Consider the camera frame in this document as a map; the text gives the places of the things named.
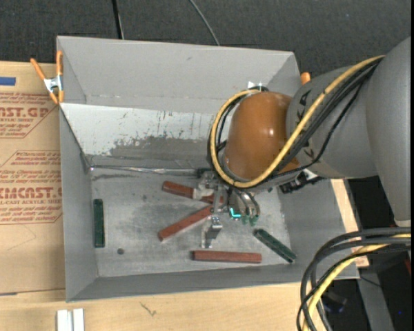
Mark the red-brown flat block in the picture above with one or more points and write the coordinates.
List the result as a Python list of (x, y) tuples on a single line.
[(183, 225), (227, 257), (176, 188)]

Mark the brown cardboard board, red print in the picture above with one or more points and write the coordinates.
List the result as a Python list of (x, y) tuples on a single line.
[(27, 219)]

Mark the dark green flat block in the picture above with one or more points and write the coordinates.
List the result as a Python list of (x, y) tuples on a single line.
[(275, 245), (99, 223)]

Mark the grey metal bin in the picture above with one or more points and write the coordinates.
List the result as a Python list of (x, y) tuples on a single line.
[(158, 74)]

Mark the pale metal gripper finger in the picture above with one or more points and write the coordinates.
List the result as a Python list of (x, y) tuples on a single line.
[(205, 189), (211, 233)]

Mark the black cylinder on white bracket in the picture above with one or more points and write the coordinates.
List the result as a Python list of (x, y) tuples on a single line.
[(293, 186)]

